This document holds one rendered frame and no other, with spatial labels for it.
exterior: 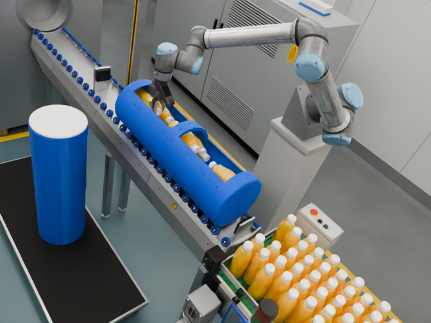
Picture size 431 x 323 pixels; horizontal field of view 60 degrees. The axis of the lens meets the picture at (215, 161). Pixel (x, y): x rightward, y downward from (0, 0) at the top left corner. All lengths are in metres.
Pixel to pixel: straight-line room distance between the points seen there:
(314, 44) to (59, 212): 1.65
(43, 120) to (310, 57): 1.32
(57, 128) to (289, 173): 1.35
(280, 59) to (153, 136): 1.75
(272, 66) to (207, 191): 1.96
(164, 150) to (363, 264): 2.16
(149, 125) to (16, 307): 1.37
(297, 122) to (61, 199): 1.42
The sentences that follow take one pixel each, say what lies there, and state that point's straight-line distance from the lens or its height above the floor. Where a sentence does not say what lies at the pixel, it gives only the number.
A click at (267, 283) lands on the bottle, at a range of 1.57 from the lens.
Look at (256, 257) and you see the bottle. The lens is 1.59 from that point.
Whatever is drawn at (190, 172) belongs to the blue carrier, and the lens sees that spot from 1.69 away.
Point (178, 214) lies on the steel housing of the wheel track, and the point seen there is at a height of 0.86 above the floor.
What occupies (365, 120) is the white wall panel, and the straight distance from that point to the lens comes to 4.44.
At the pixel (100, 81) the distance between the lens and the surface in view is 2.49.
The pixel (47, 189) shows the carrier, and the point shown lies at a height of 0.66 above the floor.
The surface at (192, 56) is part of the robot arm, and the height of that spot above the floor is 1.52.
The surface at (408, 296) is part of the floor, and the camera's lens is 3.49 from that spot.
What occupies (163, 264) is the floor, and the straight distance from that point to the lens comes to 2.75.
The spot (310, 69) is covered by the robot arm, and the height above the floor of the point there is 1.71.
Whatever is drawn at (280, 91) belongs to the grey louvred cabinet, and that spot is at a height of 0.80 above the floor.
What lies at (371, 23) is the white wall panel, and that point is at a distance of 4.31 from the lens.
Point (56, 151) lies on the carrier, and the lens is 2.03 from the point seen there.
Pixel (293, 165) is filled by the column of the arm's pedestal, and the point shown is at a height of 0.94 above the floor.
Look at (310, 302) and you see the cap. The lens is 1.53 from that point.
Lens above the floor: 2.29
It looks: 39 degrees down
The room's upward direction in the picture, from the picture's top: 18 degrees clockwise
